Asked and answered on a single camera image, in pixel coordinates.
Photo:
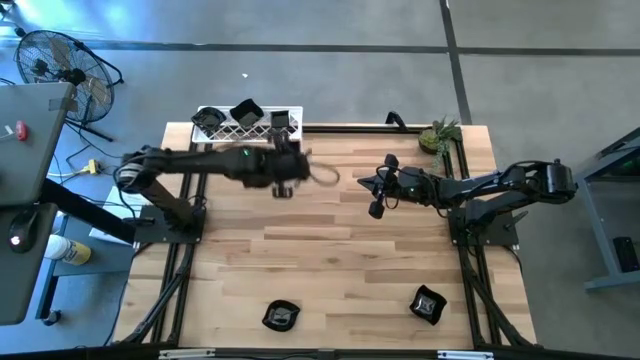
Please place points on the silver metal bracket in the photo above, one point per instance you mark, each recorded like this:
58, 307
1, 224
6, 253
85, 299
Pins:
465, 355
187, 354

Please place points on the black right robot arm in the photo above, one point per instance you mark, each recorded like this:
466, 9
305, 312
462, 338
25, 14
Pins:
480, 187

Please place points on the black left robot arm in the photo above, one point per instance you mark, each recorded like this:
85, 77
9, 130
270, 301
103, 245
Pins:
200, 161

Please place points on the black wavy round plate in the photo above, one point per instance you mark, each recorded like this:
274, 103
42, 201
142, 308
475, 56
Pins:
281, 316

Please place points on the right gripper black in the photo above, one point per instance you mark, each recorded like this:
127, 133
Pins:
407, 187

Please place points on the black slanted stand beam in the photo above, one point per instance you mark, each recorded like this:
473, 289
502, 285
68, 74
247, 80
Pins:
85, 210

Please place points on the grey desk foot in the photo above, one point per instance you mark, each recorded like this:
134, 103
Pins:
90, 262

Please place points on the black computer mouse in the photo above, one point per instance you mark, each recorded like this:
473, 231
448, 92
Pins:
22, 232

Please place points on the black flat device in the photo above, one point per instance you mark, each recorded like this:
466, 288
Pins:
626, 254

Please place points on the grey desk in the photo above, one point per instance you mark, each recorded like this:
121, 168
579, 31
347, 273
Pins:
25, 160

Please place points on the potted green succulent plant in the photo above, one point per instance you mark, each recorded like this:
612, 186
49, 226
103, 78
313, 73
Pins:
429, 140

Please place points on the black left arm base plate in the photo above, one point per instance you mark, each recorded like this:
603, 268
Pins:
150, 232

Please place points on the grey metal side table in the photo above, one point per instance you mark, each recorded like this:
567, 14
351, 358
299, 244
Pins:
602, 240

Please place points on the black floor fan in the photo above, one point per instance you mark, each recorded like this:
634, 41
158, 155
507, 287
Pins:
75, 76

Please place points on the small red button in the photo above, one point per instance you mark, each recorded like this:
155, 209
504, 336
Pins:
21, 131

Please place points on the black clamp hook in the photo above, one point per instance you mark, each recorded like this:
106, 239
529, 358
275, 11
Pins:
396, 120

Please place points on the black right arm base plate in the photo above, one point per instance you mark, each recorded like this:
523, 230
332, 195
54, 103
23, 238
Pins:
500, 235

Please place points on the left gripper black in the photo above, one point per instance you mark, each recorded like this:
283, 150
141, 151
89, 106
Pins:
275, 167

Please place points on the white yellow spray bottle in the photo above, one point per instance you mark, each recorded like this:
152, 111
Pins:
67, 250

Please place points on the black aluminium table frame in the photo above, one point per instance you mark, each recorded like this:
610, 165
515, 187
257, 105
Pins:
350, 129

